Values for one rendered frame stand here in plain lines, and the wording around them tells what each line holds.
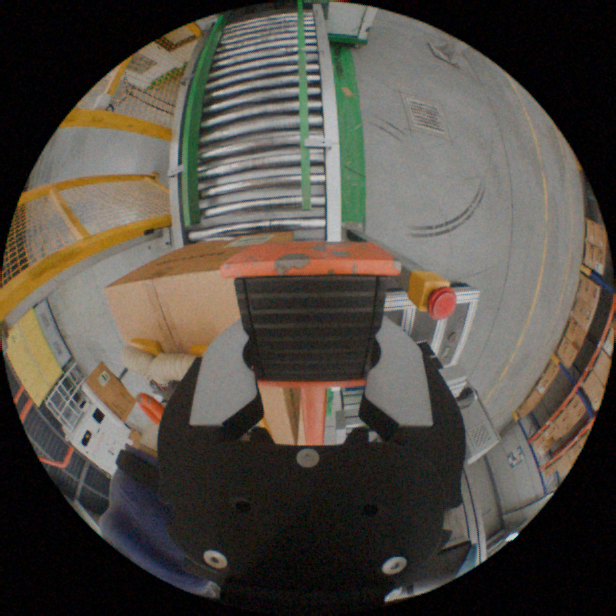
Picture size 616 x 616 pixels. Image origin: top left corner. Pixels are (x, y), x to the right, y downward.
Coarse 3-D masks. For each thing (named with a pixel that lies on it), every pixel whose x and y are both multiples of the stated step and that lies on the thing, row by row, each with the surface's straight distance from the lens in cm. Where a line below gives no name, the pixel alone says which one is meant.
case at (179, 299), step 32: (192, 256) 46; (224, 256) 36; (128, 288) 43; (160, 288) 35; (192, 288) 31; (224, 288) 28; (128, 320) 48; (160, 320) 39; (192, 320) 34; (224, 320) 31; (288, 416) 47
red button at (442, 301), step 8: (440, 288) 39; (448, 288) 40; (432, 296) 39; (440, 296) 39; (448, 296) 40; (456, 296) 42; (432, 304) 39; (440, 304) 40; (448, 304) 41; (432, 312) 40; (440, 312) 41; (448, 312) 42
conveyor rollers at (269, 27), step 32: (224, 32) 164; (256, 32) 146; (288, 32) 144; (224, 64) 127; (256, 64) 116; (224, 96) 110; (256, 96) 99; (288, 96) 98; (256, 128) 90; (256, 160) 83; (288, 160) 81; (320, 160) 81; (224, 192) 86; (256, 224) 81; (288, 224) 78; (320, 224) 78
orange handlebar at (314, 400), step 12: (144, 396) 34; (312, 396) 16; (324, 396) 17; (144, 408) 37; (156, 408) 34; (312, 408) 18; (324, 408) 18; (156, 420) 40; (312, 420) 20; (324, 420) 20; (312, 432) 22; (312, 444) 25
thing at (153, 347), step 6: (132, 342) 49; (138, 342) 47; (144, 342) 46; (150, 342) 44; (156, 342) 43; (144, 348) 46; (150, 348) 44; (156, 348) 43; (150, 354) 46; (156, 354) 44; (150, 384) 50; (156, 390) 50
